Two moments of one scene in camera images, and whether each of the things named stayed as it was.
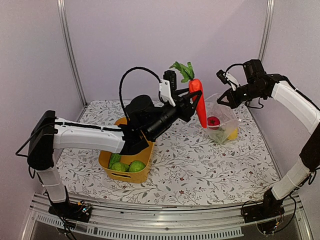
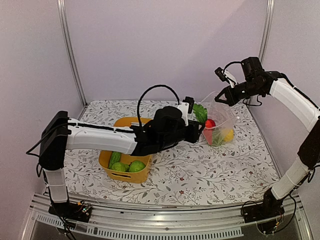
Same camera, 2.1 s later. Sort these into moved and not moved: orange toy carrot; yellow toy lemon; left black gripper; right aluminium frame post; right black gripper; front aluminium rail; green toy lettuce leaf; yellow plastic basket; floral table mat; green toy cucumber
Moved: orange toy carrot; green toy lettuce leaf; yellow toy lemon; left black gripper
Not moved: right aluminium frame post; floral table mat; front aluminium rail; yellow plastic basket; green toy cucumber; right black gripper
